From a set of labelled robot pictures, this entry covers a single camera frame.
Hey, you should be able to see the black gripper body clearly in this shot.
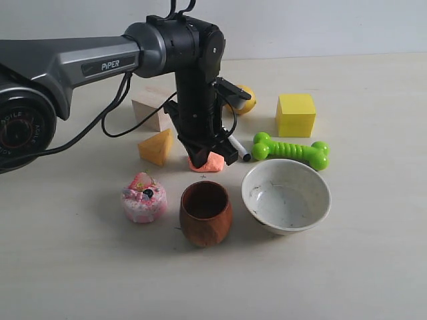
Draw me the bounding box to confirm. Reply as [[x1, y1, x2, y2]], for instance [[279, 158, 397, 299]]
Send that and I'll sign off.
[[164, 63, 230, 150]]

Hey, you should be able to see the orange squishy lump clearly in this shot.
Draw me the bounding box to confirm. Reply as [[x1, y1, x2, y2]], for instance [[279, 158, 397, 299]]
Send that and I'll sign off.
[[187, 152, 225, 173]]

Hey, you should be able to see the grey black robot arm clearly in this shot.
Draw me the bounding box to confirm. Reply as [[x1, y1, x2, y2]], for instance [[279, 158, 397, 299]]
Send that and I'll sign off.
[[1, 15, 240, 172]]

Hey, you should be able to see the black white marker pen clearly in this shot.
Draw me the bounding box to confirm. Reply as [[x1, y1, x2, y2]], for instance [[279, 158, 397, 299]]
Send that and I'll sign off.
[[223, 127, 252, 162]]

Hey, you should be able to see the green bone toy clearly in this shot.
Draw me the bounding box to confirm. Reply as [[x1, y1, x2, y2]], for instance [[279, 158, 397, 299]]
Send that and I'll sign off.
[[252, 132, 330, 171]]

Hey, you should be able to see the orange cheese wedge toy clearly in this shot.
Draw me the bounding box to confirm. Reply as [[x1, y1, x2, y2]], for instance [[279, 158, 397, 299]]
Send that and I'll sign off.
[[137, 129, 173, 167]]

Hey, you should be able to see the yellow lemon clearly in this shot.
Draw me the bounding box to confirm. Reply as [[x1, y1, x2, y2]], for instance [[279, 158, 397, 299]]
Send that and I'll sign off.
[[225, 84, 257, 115]]

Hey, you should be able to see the light wooden cube block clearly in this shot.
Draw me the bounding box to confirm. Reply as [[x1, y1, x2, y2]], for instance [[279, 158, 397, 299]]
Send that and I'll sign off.
[[131, 86, 173, 132]]

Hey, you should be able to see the brown wooden cup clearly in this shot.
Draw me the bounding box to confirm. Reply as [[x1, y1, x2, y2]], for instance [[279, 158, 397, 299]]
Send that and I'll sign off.
[[179, 181, 233, 247]]

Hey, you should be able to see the pink toy cake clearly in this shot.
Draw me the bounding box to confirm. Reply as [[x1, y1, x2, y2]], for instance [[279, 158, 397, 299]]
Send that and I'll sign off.
[[121, 172, 167, 223]]

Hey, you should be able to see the yellow cube block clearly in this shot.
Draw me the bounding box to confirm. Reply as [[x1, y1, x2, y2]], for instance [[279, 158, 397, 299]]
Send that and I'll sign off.
[[276, 93, 316, 137]]

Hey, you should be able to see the white ceramic bowl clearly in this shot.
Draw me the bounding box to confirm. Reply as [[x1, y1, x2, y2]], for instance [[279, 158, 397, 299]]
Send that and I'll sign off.
[[241, 159, 332, 235]]

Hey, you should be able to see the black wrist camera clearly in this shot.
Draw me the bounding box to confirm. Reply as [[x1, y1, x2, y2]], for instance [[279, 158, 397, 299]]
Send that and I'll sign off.
[[213, 77, 252, 110]]

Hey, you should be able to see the black cable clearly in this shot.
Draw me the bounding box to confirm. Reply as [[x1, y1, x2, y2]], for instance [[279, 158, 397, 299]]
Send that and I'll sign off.
[[0, 71, 177, 167]]

